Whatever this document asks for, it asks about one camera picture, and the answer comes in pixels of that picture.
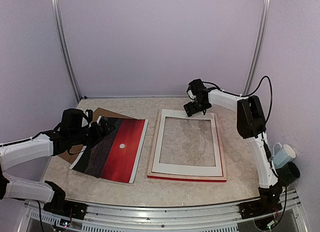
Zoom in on left aluminium corner post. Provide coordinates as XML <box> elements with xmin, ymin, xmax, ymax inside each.
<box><xmin>50</xmin><ymin>0</ymin><xmax>82</xmax><ymax>103</ymax></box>

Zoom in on red and dark photo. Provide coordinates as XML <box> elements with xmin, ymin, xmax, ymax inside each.
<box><xmin>69</xmin><ymin>115</ymin><xmax>149</xmax><ymax>184</ymax></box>

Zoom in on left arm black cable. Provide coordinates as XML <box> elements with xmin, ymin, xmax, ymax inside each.
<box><xmin>24</xmin><ymin>130</ymin><xmax>58</xmax><ymax>143</ymax></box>

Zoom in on aluminium corner post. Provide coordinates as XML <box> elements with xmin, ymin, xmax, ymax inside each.
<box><xmin>243</xmin><ymin>0</ymin><xmax>271</xmax><ymax>95</ymax></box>
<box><xmin>50</xmin><ymin>0</ymin><xmax>82</xmax><ymax>103</ymax></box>

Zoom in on black cup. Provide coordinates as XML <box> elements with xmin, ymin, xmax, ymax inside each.
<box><xmin>276</xmin><ymin>161</ymin><xmax>301</xmax><ymax>187</ymax></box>

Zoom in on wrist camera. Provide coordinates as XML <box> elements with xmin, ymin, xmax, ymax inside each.
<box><xmin>186</xmin><ymin>78</ymin><xmax>208</xmax><ymax>101</ymax></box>
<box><xmin>60</xmin><ymin>108</ymin><xmax>93</xmax><ymax>130</ymax></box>

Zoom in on white mat board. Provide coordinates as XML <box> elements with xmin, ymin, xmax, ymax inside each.
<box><xmin>151</xmin><ymin>108</ymin><xmax>224</xmax><ymax>177</ymax></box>

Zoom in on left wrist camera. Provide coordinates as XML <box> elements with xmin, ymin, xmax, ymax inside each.
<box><xmin>60</xmin><ymin>108</ymin><xmax>93</xmax><ymax>130</ymax></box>

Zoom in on back aluminium rail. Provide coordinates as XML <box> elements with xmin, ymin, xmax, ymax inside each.
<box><xmin>80</xmin><ymin>95</ymin><xmax>189</xmax><ymax>101</ymax></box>

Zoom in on red wooden picture frame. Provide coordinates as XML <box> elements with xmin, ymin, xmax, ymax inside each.
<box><xmin>146</xmin><ymin>108</ymin><xmax>228</xmax><ymax>183</ymax></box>

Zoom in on right aluminium corner post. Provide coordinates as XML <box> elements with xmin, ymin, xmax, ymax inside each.
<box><xmin>243</xmin><ymin>0</ymin><xmax>271</xmax><ymax>95</ymax></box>

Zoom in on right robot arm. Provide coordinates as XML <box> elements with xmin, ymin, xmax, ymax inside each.
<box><xmin>183</xmin><ymin>87</ymin><xmax>283</xmax><ymax>218</ymax></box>

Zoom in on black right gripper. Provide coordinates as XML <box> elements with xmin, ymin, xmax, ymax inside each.
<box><xmin>183</xmin><ymin>99</ymin><xmax>212</xmax><ymax>117</ymax></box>

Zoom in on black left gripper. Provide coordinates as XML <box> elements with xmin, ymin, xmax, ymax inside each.
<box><xmin>70</xmin><ymin>118</ymin><xmax>116</xmax><ymax>149</ymax></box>

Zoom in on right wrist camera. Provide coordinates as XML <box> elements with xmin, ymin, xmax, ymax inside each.
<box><xmin>186</xmin><ymin>78</ymin><xmax>208</xmax><ymax>101</ymax></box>

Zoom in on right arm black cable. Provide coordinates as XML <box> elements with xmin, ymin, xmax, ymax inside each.
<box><xmin>241</xmin><ymin>75</ymin><xmax>273</xmax><ymax>133</ymax></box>

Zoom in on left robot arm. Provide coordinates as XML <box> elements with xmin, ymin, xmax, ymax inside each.
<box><xmin>0</xmin><ymin>118</ymin><xmax>115</xmax><ymax>215</ymax></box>

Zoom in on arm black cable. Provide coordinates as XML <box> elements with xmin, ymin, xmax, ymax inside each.
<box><xmin>241</xmin><ymin>75</ymin><xmax>273</xmax><ymax>133</ymax></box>
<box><xmin>24</xmin><ymin>130</ymin><xmax>58</xmax><ymax>143</ymax></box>

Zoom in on front aluminium rail base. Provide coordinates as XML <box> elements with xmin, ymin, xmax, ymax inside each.
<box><xmin>15</xmin><ymin>190</ymin><xmax>310</xmax><ymax>232</ymax></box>

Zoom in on white cup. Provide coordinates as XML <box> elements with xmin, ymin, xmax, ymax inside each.
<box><xmin>279</xmin><ymin>144</ymin><xmax>296</xmax><ymax>160</ymax></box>

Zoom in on brown backing board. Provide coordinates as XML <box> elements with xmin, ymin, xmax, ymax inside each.
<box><xmin>59</xmin><ymin>107</ymin><xmax>134</xmax><ymax>164</ymax></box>

